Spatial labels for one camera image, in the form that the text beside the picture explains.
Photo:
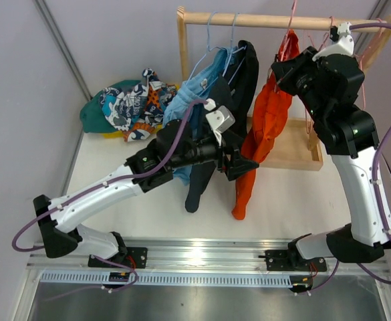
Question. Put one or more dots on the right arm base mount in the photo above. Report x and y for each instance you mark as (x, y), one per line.
(281, 260)

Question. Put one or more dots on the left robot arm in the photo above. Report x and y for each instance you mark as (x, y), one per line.
(61, 219)

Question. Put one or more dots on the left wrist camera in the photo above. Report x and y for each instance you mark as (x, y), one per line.
(219, 119)

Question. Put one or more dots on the dark navy shorts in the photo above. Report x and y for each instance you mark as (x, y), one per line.
(235, 90)

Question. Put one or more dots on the blue hanger navy shorts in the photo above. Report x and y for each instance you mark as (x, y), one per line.
(228, 52)

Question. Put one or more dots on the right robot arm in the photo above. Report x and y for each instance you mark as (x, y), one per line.
(328, 87)

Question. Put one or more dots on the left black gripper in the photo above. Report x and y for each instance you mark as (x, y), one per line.
(236, 166)

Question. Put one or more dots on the patterned colourful shorts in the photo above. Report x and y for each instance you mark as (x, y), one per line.
(138, 107)

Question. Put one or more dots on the blue hanger light shorts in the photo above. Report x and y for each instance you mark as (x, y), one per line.
(208, 46)

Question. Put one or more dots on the pink hanger orange shorts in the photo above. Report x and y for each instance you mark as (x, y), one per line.
(289, 47)

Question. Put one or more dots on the slotted cable duct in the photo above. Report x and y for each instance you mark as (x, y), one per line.
(168, 279)

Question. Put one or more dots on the aluminium rail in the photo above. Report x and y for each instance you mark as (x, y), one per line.
(198, 255)

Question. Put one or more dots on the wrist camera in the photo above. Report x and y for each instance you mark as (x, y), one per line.
(219, 119)
(342, 42)

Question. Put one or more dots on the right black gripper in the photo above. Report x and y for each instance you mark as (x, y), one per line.
(287, 71)

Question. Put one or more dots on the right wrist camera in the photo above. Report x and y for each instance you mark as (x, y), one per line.
(342, 42)

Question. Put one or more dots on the dark green shorts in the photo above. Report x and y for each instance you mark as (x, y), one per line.
(91, 115)

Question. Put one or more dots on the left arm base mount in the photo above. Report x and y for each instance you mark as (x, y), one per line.
(136, 258)

